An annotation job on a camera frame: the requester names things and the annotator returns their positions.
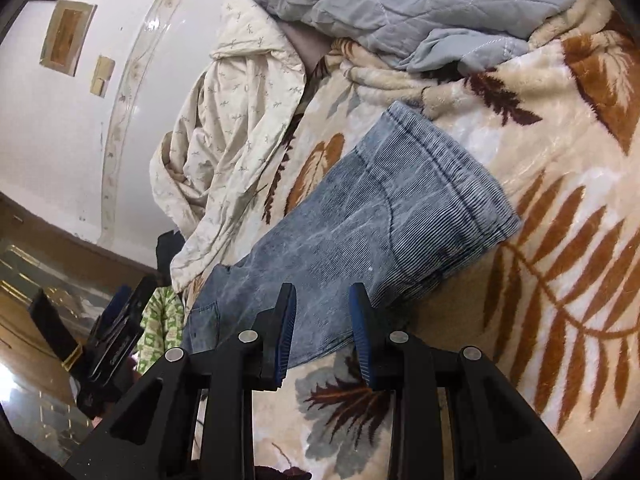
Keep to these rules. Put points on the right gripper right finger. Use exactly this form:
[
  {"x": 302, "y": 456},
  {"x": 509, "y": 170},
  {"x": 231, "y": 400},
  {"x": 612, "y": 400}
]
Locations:
[{"x": 455, "y": 415}]

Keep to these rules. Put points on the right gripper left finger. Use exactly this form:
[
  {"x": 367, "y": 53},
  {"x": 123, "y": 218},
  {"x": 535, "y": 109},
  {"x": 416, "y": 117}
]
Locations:
[{"x": 190, "y": 416}]

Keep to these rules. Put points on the blue denim pants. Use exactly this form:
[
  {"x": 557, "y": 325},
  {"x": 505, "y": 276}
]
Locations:
[{"x": 405, "y": 209}]

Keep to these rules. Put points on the green white patterned quilt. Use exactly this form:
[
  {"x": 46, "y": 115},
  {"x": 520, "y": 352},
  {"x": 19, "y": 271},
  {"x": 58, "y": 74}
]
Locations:
[{"x": 162, "y": 323}]

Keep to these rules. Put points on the black garment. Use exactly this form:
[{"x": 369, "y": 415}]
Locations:
[{"x": 168, "y": 245}]

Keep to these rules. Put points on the cream patterned duvet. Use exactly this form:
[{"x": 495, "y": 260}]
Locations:
[{"x": 206, "y": 169}]

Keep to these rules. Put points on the grey quilted pillow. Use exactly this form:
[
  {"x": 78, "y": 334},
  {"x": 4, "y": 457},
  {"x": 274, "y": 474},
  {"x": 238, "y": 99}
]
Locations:
[{"x": 422, "y": 35}]

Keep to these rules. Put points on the beige wall switch plate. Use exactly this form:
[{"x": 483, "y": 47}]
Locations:
[{"x": 102, "y": 75}]

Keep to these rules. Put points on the framed wall picture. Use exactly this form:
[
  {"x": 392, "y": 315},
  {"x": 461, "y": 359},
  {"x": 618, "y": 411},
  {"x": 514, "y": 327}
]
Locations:
[{"x": 66, "y": 35}]

